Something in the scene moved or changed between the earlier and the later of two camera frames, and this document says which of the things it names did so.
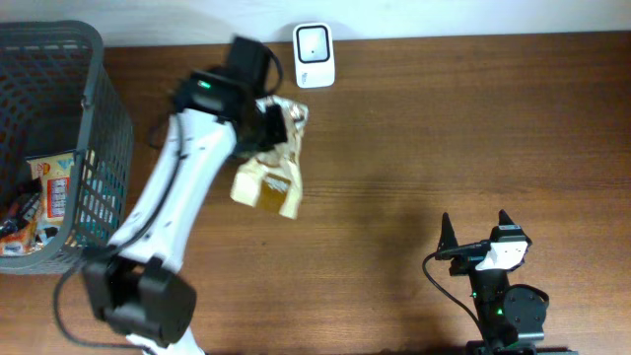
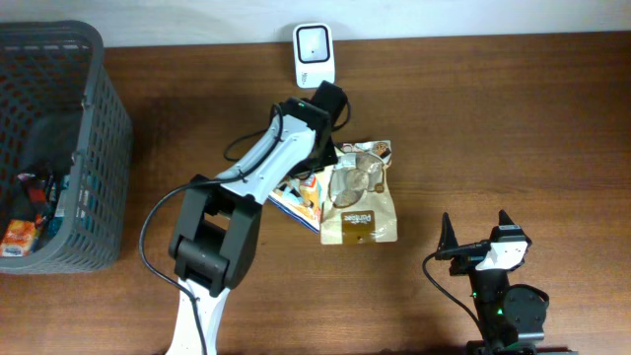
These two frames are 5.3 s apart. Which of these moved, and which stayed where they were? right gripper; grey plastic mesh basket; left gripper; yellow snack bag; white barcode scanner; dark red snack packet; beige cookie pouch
Moved: yellow snack bag; left gripper; beige cookie pouch; dark red snack packet
Stayed: right gripper; white barcode scanner; grey plastic mesh basket
